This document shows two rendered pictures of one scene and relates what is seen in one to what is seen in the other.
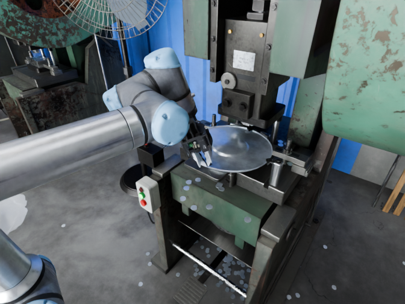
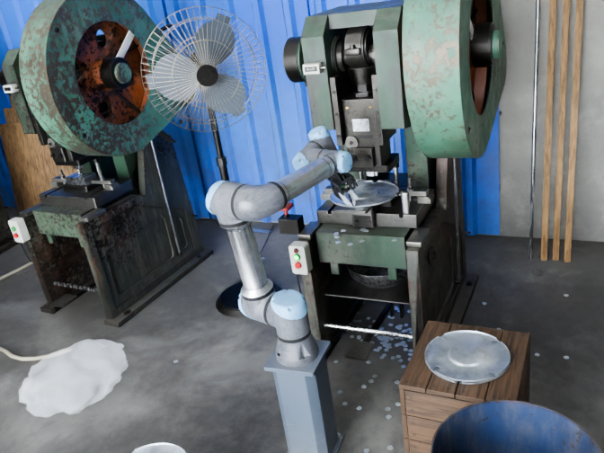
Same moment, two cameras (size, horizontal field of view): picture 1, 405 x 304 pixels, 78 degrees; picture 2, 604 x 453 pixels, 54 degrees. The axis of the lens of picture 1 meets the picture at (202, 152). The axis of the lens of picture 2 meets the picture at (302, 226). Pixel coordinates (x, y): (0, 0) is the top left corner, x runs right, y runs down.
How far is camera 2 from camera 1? 1.65 m
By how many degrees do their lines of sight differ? 13
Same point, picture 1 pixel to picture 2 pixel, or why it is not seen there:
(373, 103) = (432, 130)
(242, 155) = (377, 196)
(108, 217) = (226, 341)
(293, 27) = (389, 100)
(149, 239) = not seen: hidden behind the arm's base
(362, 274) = (525, 313)
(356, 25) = (413, 103)
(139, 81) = (313, 147)
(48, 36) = (123, 143)
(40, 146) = (302, 173)
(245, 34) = (359, 107)
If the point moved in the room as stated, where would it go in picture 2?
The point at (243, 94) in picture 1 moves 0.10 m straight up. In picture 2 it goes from (366, 148) to (363, 124)
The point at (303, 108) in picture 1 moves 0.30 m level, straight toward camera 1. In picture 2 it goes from (413, 154) to (412, 177)
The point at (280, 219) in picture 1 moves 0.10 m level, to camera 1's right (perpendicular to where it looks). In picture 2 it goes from (418, 235) to (441, 229)
